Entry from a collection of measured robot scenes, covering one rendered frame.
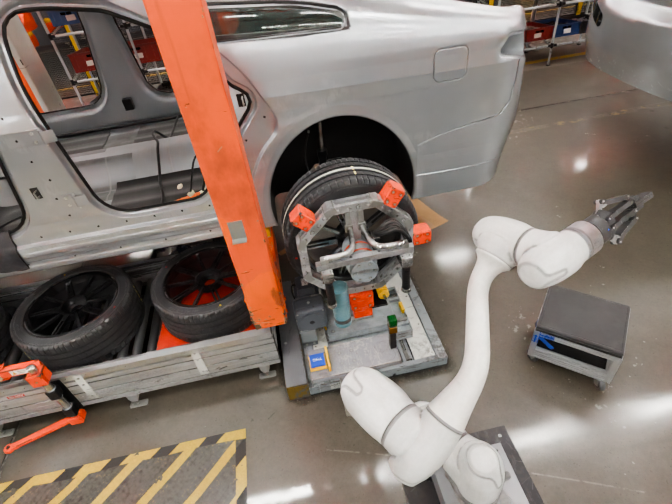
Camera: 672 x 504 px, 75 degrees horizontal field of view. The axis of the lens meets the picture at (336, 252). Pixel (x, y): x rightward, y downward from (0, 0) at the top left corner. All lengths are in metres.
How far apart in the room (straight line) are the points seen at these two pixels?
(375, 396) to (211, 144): 1.01
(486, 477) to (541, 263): 0.82
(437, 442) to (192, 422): 1.80
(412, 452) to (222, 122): 1.17
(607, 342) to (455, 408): 1.52
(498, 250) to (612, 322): 1.51
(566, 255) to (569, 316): 1.47
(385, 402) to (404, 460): 0.14
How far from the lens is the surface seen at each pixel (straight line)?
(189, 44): 1.52
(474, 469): 1.65
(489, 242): 1.20
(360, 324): 2.54
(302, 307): 2.43
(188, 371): 2.60
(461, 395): 1.11
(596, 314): 2.64
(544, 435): 2.54
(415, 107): 2.28
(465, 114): 2.41
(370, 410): 1.16
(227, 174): 1.68
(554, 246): 1.12
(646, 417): 2.78
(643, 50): 3.95
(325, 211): 1.86
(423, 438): 1.12
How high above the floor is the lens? 2.17
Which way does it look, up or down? 40 degrees down
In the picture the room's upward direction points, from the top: 8 degrees counter-clockwise
